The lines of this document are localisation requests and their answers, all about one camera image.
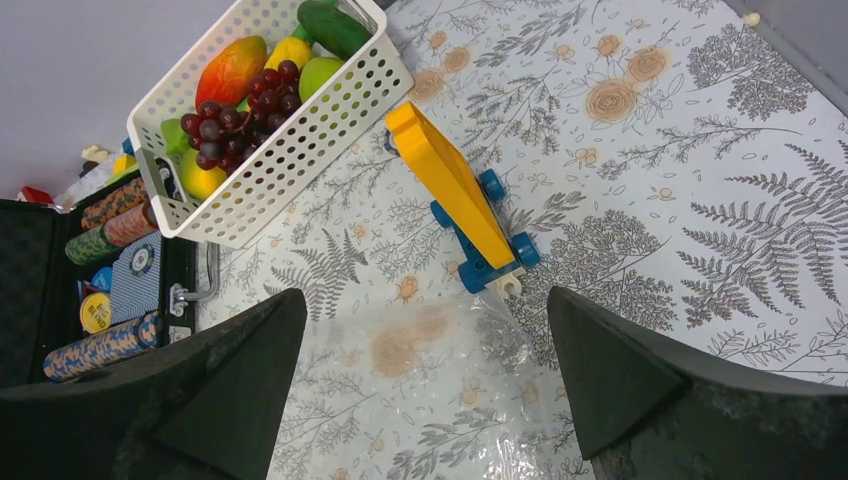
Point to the red orange toy mango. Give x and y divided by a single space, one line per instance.
225 79

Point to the black poker chip case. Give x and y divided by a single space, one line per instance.
73 305

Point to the white perforated plastic basket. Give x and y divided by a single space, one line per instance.
357 96

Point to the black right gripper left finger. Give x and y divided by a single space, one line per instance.
206 407

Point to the light green toy pepper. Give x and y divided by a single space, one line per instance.
176 139

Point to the green toy apple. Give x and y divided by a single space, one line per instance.
315 73

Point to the dark green toy cucumber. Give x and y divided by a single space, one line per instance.
336 31

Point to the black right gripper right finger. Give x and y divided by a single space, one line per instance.
645 406

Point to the yellow toy corn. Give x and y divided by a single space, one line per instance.
297 47

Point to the dark red toy grapes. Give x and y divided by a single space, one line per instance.
223 136

